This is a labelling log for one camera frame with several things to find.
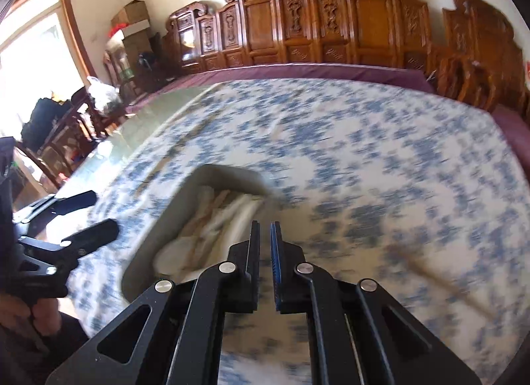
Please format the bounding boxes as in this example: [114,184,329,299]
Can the brown wooden chopstick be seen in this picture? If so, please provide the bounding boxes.
[387,244,496,321]
[178,186,231,270]

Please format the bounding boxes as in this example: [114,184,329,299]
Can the person's left hand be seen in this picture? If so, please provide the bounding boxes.
[1,294,62,337]

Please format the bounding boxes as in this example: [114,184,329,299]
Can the dark wooden side chair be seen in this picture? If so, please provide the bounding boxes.
[17,86,99,189]

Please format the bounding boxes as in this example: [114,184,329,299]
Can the grey metal utensil tray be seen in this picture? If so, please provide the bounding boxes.
[120,164,273,303]

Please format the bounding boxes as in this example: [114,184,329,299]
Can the cream plastic spoon in tray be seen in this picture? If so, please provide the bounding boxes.
[153,186,265,283]

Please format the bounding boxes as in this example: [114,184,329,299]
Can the blue floral tablecloth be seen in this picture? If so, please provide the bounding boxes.
[69,79,529,384]

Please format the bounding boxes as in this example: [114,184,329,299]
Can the cardboard box stack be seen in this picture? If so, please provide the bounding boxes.
[106,0,152,75]

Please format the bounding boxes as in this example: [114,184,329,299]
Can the carved wooden bench back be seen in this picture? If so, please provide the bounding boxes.
[162,0,529,115]

